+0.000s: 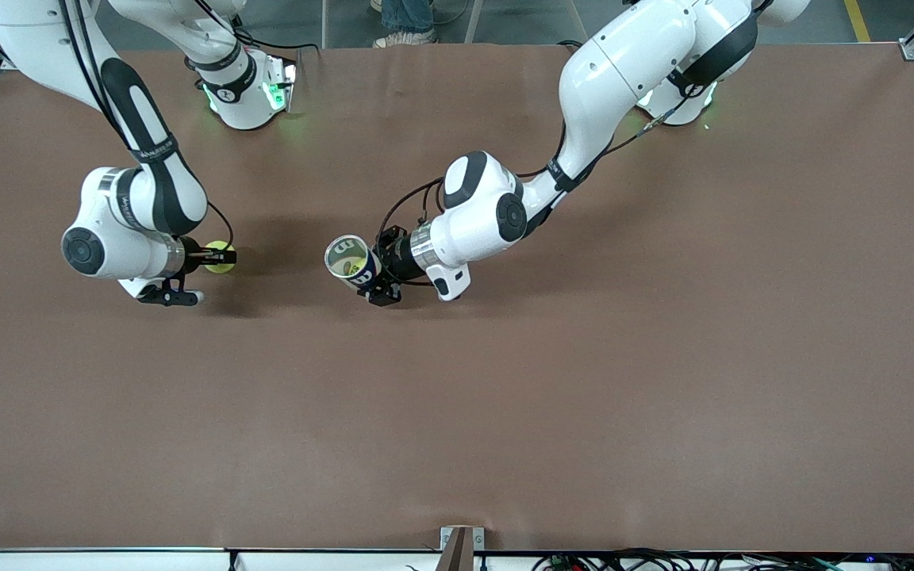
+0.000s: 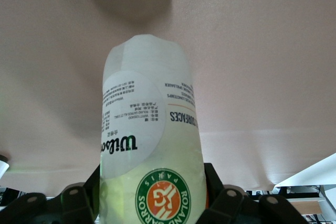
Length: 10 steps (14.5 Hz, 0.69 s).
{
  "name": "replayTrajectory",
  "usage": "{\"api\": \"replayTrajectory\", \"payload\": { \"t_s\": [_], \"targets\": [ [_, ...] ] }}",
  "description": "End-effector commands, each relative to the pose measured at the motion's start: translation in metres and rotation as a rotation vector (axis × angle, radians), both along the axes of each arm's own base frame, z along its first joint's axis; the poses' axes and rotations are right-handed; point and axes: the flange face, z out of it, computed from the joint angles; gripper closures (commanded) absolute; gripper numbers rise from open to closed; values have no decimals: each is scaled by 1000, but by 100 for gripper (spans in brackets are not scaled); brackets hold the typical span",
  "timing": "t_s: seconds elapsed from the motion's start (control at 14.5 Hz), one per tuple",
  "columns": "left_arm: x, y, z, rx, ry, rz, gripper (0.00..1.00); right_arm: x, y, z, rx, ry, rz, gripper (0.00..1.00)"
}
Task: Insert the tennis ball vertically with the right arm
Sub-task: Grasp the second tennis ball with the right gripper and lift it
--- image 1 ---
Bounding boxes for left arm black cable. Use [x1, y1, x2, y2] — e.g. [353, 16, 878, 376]
[376, 79, 692, 288]

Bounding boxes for brown table cover sheet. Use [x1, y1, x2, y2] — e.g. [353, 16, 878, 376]
[0, 41, 914, 554]

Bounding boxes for yellow Wilson tennis ball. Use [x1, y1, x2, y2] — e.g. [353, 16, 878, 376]
[203, 240, 236, 275]
[332, 241, 369, 277]

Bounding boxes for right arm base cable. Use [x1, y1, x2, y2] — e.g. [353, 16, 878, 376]
[187, 0, 321, 53]

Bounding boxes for white table edge rail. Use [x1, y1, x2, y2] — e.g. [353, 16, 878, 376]
[0, 549, 914, 571]

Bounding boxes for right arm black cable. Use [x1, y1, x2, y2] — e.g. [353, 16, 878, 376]
[60, 0, 234, 251]

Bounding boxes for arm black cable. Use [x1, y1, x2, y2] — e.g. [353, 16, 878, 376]
[60, 0, 234, 251]
[376, 79, 692, 288]

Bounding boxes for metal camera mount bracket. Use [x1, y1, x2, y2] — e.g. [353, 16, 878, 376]
[440, 526, 486, 571]

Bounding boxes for person feet in jeans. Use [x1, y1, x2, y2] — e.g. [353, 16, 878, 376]
[370, 0, 439, 50]

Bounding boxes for black cable bundle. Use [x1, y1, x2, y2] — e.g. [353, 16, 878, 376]
[532, 547, 914, 571]

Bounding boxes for clear tennis ball can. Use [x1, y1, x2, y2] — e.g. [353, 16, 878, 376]
[324, 234, 384, 289]

